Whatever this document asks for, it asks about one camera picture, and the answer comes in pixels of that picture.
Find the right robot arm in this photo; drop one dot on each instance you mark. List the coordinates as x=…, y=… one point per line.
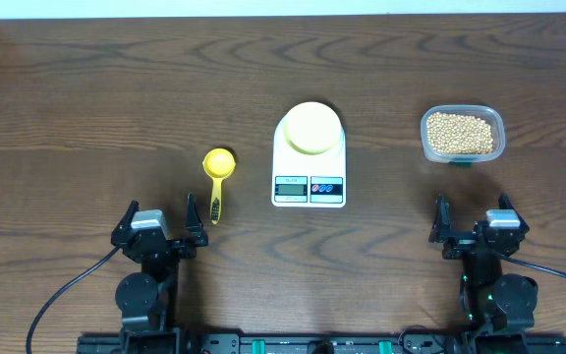
x=500, y=305

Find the white digital kitchen scale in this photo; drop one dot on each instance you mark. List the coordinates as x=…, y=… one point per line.
x=302, y=180

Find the soybeans in container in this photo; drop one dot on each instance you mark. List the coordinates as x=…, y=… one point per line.
x=459, y=134

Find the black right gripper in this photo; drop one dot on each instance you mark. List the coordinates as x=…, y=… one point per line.
x=460, y=242

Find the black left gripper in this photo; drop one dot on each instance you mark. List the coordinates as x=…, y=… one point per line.
x=185, y=250

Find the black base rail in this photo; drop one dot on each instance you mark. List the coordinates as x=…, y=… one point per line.
x=231, y=343

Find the clear plastic container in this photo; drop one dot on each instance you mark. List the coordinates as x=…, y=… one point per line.
x=488, y=114

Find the pale yellow bowl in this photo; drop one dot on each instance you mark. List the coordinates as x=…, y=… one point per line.
x=312, y=128

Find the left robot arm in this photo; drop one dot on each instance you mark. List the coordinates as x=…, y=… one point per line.
x=146, y=298

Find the yellow plastic measuring scoop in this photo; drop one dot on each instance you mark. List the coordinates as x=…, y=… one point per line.
x=218, y=165

